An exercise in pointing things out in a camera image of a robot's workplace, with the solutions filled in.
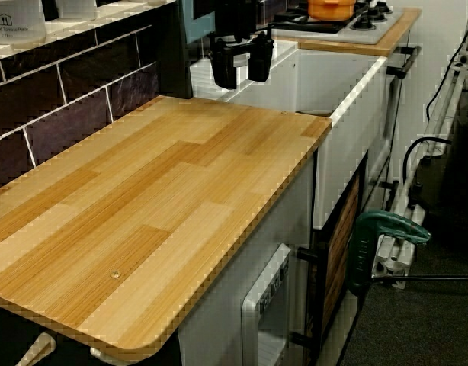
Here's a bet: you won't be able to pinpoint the thick black looped cable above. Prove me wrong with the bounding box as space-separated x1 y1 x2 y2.
402 136 453 185

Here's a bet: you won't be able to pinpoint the black cabinet door handle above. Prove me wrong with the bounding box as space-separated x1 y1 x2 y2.
297 246 327 268

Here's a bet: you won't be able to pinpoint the thin black hanging cable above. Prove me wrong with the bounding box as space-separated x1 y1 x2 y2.
425 0 468 124

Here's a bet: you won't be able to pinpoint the wooden cabinet door black frame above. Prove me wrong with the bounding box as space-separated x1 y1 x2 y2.
319 174 363 337

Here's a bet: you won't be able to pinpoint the white jar with printed label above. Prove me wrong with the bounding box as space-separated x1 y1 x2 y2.
0 0 47 44

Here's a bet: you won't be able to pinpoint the aluminium frame rail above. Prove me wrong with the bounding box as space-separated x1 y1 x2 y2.
370 36 468 291

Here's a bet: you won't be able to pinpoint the white toy kitchen sink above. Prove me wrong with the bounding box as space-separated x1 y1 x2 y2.
190 36 389 232

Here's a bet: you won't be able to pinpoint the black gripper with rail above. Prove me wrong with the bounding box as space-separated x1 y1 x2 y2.
207 0 275 91

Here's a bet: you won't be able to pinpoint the grey toy oven door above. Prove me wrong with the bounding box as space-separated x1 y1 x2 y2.
240 243 297 366

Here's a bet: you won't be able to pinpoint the wooden stove counter board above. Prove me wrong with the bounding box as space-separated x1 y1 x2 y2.
298 7 422 58

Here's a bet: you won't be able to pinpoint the white cylindrical handle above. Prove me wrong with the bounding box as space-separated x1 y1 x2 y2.
18 332 58 366

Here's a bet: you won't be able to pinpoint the black towel bar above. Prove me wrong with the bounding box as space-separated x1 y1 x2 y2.
386 44 422 79

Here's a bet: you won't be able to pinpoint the grey stove top black grates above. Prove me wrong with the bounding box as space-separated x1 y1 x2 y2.
267 0 405 45

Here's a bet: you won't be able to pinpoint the plain white jar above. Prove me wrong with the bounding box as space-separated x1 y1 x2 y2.
54 0 100 20

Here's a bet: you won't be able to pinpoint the teal cabinet panel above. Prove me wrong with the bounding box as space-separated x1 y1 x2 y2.
180 0 216 45

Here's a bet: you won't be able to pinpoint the orange pot with lid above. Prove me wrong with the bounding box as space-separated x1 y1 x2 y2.
306 0 356 21

